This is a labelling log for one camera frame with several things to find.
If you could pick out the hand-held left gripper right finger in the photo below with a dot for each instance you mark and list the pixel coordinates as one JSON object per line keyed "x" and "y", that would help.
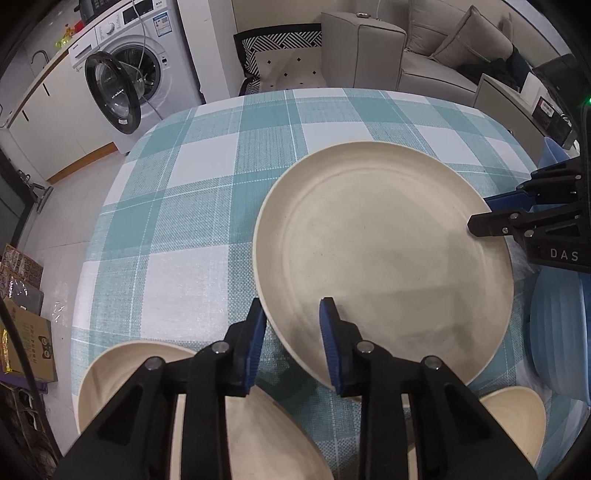
{"x": 330, "y": 344}

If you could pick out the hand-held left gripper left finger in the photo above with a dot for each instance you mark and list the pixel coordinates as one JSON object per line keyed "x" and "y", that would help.
{"x": 256, "y": 344}

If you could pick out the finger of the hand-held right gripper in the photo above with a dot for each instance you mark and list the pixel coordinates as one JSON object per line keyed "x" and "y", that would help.
{"x": 505, "y": 201}
{"x": 494, "y": 224}

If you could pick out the large cream plate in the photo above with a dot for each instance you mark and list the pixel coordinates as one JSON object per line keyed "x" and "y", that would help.
{"x": 383, "y": 240}

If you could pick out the grey nightstand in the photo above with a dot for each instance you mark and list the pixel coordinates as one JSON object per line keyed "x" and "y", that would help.
{"x": 503, "y": 110}

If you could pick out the white box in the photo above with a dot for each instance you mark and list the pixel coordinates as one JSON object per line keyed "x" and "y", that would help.
{"x": 532, "y": 87}

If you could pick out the dark clothing pile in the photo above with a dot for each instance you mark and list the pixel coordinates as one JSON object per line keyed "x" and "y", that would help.
{"x": 498, "y": 69}

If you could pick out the beige bowl lower left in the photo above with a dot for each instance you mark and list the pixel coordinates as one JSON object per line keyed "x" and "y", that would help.
{"x": 111, "y": 369}

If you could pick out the grey pillow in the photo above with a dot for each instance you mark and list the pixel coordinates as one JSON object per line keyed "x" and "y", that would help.
{"x": 438, "y": 27}
{"x": 480, "y": 39}

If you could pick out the cream bowl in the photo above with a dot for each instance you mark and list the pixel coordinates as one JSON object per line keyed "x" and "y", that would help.
{"x": 512, "y": 420}

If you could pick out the grey sofa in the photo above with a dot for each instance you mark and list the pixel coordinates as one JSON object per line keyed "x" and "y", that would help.
{"x": 360, "y": 50}

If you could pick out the brown cardboard box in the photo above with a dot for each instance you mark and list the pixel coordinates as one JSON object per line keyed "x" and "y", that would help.
{"x": 32, "y": 341}

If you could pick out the patterned brown box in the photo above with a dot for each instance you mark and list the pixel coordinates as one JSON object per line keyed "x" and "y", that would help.
{"x": 18, "y": 277}

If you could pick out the grey mop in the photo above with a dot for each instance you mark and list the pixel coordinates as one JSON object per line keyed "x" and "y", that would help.
{"x": 39, "y": 191}

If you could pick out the dark glass door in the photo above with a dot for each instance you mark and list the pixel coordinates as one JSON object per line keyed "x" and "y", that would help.
{"x": 11, "y": 203}

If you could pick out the white washing machine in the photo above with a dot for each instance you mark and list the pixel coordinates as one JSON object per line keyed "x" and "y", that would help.
{"x": 171, "y": 55}

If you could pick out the white kitchen cabinet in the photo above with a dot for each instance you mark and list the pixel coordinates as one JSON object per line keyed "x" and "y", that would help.
{"x": 60, "y": 115}

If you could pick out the metal faucet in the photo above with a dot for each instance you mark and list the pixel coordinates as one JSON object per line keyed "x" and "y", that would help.
{"x": 40, "y": 56}

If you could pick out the yellow green container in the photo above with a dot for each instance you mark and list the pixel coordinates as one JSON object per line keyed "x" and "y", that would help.
{"x": 67, "y": 37}

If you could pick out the black pressure cooker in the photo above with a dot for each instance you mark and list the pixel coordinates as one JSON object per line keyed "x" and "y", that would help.
{"x": 101, "y": 9}

